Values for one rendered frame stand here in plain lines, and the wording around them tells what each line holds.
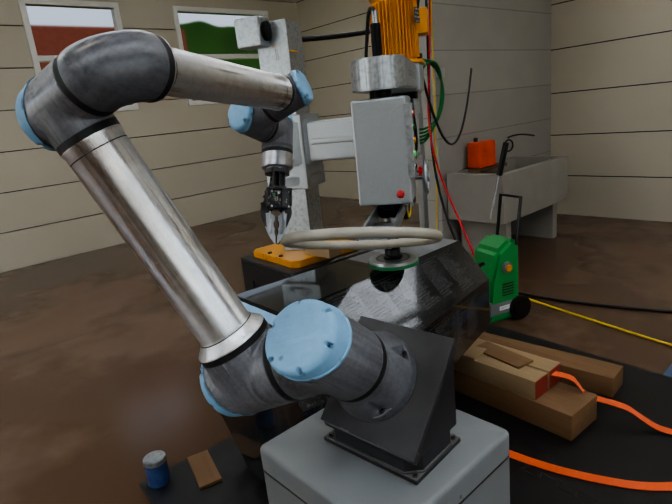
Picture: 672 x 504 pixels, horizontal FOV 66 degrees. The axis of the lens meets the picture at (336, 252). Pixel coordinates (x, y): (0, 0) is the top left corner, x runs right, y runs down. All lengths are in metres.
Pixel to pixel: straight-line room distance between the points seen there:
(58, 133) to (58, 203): 6.98
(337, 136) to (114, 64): 2.03
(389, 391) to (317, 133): 2.05
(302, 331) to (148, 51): 0.53
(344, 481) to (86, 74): 0.86
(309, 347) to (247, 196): 8.31
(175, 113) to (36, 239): 2.71
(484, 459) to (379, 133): 1.32
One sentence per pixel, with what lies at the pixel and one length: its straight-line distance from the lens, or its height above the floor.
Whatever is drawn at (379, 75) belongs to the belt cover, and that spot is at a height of 1.67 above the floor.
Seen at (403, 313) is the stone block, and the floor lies 0.72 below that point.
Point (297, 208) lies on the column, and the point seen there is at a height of 1.03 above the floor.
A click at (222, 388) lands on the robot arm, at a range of 1.05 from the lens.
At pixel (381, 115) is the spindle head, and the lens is 2.07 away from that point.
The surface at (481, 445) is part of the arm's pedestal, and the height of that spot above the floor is 0.85.
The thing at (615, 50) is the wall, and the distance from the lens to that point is 6.81.
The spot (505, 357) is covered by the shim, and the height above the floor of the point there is 0.26.
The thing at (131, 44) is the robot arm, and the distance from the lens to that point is 0.94.
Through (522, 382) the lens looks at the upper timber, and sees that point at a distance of 2.68.
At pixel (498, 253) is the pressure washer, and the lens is 3.70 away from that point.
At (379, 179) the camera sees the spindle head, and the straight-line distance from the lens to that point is 2.09.
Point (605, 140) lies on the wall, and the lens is 6.85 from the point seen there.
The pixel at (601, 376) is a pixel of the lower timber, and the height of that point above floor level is 0.12.
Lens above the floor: 1.55
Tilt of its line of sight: 15 degrees down
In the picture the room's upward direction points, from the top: 6 degrees counter-clockwise
